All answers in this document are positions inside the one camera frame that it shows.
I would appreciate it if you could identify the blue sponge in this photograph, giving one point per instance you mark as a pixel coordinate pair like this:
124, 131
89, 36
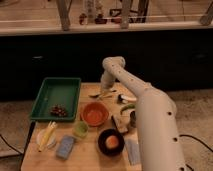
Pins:
65, 147

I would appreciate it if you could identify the black bowl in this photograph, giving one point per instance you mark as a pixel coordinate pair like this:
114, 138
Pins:
102, 139

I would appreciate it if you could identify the orange fruit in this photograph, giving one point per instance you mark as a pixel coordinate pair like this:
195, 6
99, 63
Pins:
112, 142

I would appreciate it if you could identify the green plastic tray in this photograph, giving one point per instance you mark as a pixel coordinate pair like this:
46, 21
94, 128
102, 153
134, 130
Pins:
56, 92

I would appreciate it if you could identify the wooden block brush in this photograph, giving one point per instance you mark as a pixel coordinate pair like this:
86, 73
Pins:
119, 124

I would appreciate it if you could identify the yellow banana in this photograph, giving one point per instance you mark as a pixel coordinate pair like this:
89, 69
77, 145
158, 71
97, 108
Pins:
46, 136

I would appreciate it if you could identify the grey folded cloth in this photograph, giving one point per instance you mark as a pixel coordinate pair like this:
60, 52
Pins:
132, 148

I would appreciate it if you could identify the green plastic cup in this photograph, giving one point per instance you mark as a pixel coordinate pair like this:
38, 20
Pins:
80, 129

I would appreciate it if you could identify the white small plate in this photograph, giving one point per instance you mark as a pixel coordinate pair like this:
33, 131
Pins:
51, 142

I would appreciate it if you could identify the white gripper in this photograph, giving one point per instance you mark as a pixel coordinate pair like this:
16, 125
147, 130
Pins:
107, 82

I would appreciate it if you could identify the orange plastic bowl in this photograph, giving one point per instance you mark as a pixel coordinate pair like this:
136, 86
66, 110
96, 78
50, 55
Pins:
94, 114

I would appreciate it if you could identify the dark metal cup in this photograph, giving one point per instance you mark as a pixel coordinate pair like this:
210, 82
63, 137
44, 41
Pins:
133, 119

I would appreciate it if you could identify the metal fork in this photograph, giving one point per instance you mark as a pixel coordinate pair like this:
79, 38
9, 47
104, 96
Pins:
97, 96

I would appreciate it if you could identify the dark grape bunch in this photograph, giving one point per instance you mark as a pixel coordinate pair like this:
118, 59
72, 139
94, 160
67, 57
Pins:
58, 111

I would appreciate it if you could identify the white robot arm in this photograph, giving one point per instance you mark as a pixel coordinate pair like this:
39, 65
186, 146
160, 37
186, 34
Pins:
158, 137

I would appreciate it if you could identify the white handled knife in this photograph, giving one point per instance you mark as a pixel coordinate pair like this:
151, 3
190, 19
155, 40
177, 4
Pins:
125, 99

